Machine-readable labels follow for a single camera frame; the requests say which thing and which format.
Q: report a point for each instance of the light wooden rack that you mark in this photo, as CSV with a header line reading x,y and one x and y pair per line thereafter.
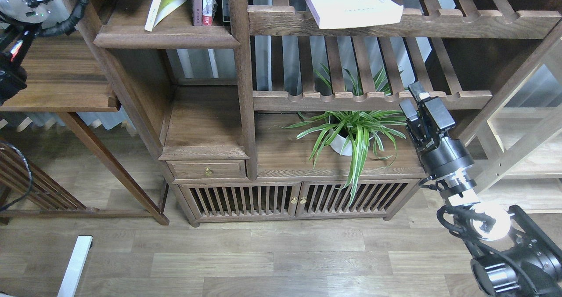
x,y
521,162

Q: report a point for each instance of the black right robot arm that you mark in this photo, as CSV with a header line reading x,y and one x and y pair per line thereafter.
x,y
511,255

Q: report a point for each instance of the white lilac cover book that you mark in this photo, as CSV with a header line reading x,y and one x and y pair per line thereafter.
x,y
343,14

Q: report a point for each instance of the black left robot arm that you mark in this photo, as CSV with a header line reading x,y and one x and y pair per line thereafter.
x,y
25,19

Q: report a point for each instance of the red white spine book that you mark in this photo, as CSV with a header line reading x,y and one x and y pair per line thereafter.
x,y
208,12

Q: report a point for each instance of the green spider plant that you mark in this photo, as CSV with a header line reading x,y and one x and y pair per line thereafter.
x,y
360,131

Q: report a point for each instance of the yellow green cover book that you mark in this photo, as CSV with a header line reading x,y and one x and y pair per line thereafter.
x,y
158,10

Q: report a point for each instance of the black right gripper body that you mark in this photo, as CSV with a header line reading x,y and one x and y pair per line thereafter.
x,y
444,159

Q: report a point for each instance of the white metal leg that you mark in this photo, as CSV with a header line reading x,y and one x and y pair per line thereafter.
x,y
77,261

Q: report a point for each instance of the white plant pot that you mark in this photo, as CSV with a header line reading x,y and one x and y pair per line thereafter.
x,y
338,144

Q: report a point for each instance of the brass drawer knob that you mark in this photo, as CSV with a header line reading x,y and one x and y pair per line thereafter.
x,y
208,172

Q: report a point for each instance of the maroon spine upright book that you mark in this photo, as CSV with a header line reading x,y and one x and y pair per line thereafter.
x,y
197,12

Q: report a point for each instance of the dark slatted wooden chair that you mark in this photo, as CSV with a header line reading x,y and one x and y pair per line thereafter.
x,y
26,190

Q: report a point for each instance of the dark wooden bookshelf cabinet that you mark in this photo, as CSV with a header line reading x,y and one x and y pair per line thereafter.
x,y
219,96

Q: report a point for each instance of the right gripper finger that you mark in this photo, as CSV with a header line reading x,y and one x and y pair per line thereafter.
x,y
419,93
410,111

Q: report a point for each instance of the dark wooden side table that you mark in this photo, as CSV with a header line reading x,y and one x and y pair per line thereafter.
x,y
64,78

